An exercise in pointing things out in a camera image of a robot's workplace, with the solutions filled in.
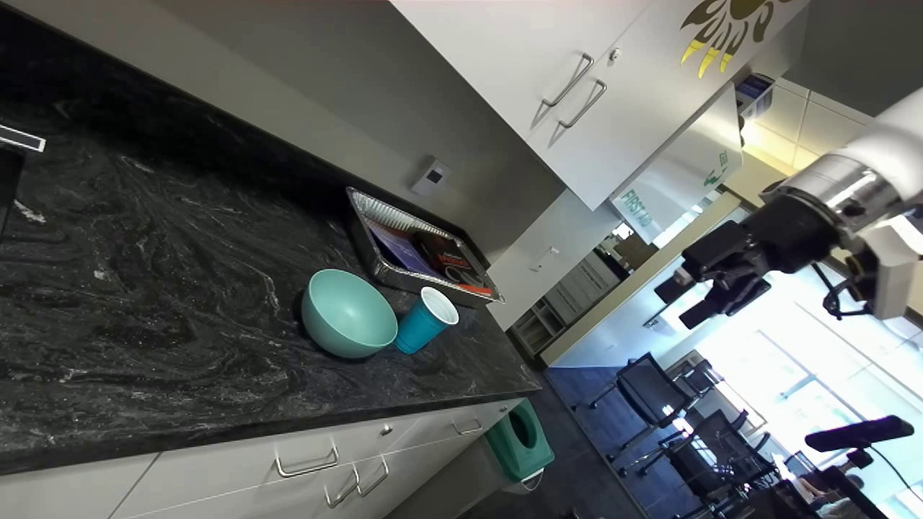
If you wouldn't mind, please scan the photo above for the metal upper cabinet handle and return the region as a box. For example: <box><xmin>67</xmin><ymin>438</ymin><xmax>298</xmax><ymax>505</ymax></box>
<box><xmin>530</xmin><ymin>50</ymin><xmax>598</xmax><ymax>130</ymax></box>
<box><xmin>549</xmin><ymin>76</ymin><xmax>608</xmax><ymax>149</ymax></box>

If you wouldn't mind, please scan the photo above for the metal drawer handle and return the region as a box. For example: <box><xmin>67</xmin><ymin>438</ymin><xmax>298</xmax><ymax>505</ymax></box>
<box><xmin>270</xmin><ymin>438</ymin><xmax>344</xmax><ymax>482</ymax></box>

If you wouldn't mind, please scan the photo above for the black flat slab device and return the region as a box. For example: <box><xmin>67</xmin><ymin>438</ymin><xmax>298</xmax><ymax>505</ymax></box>
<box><xmin>0</xmin><ymin>121</ymin><xmax>48</xmax><ymax>239</ymax></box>

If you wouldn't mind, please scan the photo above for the black office chair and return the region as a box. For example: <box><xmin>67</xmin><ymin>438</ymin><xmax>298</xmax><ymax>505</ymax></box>
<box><xmin>585</xmin><ymin>350</ymin><xmax>699</xmax><ymax>466</ymax></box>
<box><xmin>632</xmin><ymin>409</ymin><xmax>784</xmax><ymax>519</ymax></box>

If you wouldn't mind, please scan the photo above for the black camera bar on stand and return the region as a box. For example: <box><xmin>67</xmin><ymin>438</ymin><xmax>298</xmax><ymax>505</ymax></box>
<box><xmin>805</xmin><ymin>411</ymin><xmax>917</xmax><ymax>454</ymax></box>

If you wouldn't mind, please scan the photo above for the blue wall box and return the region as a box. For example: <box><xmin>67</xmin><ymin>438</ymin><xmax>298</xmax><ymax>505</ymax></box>
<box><xmin>733</xmin><ymin>71</ymin><xmax>779</xmax><ymax>127</ymax></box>

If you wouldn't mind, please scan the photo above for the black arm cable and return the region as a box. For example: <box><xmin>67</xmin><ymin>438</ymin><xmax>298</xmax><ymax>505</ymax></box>
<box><xmin>808</xmin><ymin>260</ymin><xmax>869</xmax><ymax>322</ymax></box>

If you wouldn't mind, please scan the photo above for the purple packet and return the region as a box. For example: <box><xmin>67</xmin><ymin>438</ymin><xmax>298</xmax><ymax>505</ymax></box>
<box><xmin>370</xmin><ymin>219</ymin><xmax>436</xmax><ymax>277</ymax></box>

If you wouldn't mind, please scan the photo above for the metal tray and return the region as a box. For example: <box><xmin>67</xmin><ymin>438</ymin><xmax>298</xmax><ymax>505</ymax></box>
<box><xmin>344</xmin><ymin>183</ymin><xmax>501</xmax><ymax>307</ymax></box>

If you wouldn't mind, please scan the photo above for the metal lower door handle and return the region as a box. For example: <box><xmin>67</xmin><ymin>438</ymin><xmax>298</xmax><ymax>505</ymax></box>
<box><xmin>354</xmin><ymin>451</ymin><xmax>396</xmax><ymax>499</ymax></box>
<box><xmin>321</xmin><ymin>461</ymin><xmax>363</xmax><ymax>509</ymax></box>

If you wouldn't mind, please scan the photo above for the green trash bin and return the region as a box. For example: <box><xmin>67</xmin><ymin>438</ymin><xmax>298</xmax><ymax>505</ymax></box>
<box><xmin>485</xmin><ymin>396</ymin><xmax>556</xmax><ymax>484</ymax></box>

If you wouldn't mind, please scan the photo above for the green and white sign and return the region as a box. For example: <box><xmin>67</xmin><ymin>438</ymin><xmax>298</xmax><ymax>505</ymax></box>
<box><xmin>615</xmin><ymin>183</ymin><xmax>679</xmax><ymax>242</ymax></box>

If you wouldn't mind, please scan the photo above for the green bowl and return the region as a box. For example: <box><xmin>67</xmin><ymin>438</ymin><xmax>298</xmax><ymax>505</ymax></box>
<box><xmin>301</xmin><ymin>264</ymin><xmax>400</xmax><ymax>362</ymax></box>

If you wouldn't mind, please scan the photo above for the white wall plate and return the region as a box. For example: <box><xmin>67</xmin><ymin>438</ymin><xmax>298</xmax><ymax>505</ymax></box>
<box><xmin>410</xmin><ymin>154</ymin><xmax>452</xmax><ymax>199</ymax></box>

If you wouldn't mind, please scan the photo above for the orange and black packet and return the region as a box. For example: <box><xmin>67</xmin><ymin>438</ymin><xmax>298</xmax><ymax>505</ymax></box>
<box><xmin>416</xmin><ymin>232</ymin><xmax>492</xmax><ymax>296</ymax></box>

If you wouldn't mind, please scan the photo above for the yellow and black cabinet sticker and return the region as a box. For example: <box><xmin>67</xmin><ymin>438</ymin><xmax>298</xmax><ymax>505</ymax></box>
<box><xmin>679</xmin><ymin>0</ymin><xmax>792</xmax><ymax>79</ymax></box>

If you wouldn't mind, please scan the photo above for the light blue cup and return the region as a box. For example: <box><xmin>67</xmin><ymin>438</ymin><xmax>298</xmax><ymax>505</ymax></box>
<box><xmin>393</xmin><ymin>285</ymin><xmax>462</xmax><ymax>358</ymax></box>

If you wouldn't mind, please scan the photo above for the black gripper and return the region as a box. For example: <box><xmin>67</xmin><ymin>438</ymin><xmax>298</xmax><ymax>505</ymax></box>
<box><xmin>655</xmin><ymin>195</ymin><xmax>843</xmax><ymax>332</ymax></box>

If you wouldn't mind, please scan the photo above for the dark storage shelf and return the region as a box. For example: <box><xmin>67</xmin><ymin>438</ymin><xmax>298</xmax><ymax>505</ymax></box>
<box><xmin>508</xmin><ymin>251</ymin><xmax>618</xmax><ymax>365</ymax></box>

